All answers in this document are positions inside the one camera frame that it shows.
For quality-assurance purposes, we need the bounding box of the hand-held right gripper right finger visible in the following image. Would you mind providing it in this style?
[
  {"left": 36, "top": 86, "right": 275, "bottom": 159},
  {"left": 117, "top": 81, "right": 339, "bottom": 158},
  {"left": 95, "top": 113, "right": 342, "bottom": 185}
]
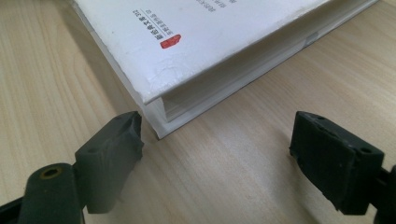
[{"left": 289, "top": 110, "right": 386, "bottom": 217}]

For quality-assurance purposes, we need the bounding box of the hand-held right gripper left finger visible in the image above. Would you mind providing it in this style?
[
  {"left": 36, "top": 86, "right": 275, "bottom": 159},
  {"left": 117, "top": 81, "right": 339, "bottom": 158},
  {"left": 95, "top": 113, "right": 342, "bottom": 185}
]
[{"left": 74, "top": 110, "right": 145, "bottom": 215}]

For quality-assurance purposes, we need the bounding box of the white box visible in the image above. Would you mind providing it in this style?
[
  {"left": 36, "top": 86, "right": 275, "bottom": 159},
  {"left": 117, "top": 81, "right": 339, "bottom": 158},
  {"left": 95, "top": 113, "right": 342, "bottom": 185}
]
[{"left": 72, "top": 0, "right": 379, "bottom": 140}]

